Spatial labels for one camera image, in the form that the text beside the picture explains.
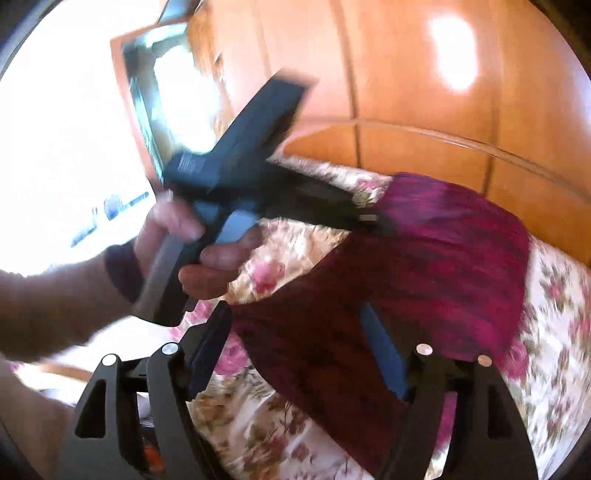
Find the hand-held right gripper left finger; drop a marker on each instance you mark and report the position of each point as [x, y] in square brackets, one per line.
[210, 350]

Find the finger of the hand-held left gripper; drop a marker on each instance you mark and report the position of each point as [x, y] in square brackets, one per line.
[323, 198]

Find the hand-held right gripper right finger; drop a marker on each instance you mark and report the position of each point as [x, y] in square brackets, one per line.
[381, 346]

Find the maroon knit garment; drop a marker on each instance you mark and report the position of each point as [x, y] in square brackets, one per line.
[369, 277]

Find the person's left forearm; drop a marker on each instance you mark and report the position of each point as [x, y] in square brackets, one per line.
[55, 304]

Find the person's left hand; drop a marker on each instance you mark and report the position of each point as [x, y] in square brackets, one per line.
[221, 267]

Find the wooden headboard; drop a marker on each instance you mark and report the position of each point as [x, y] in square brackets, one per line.
[415, 152]

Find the wooden framed mirror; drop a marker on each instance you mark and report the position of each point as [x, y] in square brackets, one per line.
[143, 92]

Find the wooden wardrobe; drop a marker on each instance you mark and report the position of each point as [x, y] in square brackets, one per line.
[392, 60]

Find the floral bedspread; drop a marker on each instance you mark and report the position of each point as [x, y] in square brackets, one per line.
[554, 323]

